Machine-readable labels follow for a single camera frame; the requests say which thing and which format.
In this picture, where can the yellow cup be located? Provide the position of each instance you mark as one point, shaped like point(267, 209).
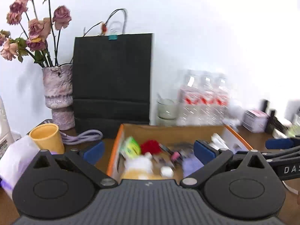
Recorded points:
point(46, 138)

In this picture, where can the white and tan plush sheep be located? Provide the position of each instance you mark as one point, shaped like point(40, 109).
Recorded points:
point(138, 166)

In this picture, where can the white plastic jar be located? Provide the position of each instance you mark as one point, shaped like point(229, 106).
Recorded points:
point(166, 171)

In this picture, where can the red artificial rose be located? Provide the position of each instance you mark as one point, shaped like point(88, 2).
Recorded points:
point(150, 146)

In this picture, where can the black paper bag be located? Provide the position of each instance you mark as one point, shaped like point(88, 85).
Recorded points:
point(112, 75)

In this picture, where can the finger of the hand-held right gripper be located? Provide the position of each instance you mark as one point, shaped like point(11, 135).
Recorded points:
point(281, 143)
point(286, 154)

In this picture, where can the purple tissue pack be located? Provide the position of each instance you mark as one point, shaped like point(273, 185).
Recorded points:
point(16, 159)

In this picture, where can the dried pink roses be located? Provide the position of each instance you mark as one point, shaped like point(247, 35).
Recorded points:
point(35, 28)

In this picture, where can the green tissue packet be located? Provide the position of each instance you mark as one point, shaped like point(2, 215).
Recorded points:
point(132, 147)

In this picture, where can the printed tin box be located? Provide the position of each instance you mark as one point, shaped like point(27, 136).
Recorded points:
point(255, 120)

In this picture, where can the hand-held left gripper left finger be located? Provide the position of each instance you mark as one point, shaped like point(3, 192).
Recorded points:
point(95, 151)

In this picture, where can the clear glass container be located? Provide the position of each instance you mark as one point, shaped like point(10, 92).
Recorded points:
point(166, 110)

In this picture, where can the mottled purple vase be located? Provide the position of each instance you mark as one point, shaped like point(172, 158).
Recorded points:
point(58, 86)

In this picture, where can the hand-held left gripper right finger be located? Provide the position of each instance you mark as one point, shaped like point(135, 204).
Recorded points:
point(205, 152)

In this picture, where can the purple knitted pouch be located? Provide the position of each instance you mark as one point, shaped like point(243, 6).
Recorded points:
point(191, 165)

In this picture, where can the clear water bottle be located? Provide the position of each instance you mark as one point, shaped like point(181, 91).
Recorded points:
point(189, 98)
point(221, 100)
point(206, 100)

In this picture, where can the white detergent jug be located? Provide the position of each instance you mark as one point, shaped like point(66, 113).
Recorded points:
point(3, 126)

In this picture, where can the small pink item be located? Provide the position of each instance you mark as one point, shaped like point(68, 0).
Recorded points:
point(175, 155)

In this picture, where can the orange cardboard box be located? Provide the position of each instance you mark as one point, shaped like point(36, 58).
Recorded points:
point(164, 131)

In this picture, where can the small white fan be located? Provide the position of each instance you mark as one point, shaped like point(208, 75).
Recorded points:
point(234, 112)

